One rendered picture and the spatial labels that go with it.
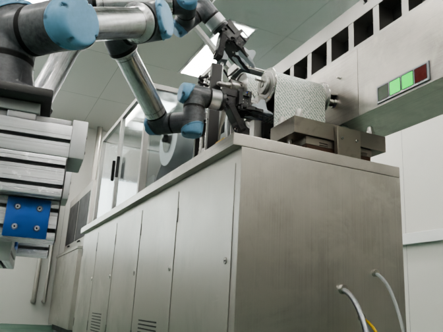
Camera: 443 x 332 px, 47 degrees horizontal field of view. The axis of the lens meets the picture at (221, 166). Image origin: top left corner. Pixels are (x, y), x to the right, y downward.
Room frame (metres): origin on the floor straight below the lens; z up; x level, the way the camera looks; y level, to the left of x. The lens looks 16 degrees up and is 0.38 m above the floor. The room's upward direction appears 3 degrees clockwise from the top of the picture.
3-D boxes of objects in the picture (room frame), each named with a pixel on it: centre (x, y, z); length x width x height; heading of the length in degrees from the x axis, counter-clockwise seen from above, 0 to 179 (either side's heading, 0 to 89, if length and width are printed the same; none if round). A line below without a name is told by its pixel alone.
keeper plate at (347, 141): (1.68, -0.44, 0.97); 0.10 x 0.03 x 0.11; 114
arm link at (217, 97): (1.71, 0.04, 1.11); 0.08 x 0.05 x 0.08; 24
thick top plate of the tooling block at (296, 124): (1.76, -0.39, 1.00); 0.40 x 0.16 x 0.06; 114
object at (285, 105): (1.85, -0.30, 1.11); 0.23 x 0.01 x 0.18; 114
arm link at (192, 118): (1.68, 0.13, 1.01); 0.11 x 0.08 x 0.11; 66
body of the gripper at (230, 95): (1.74, -0.03, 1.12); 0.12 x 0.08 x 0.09; 114
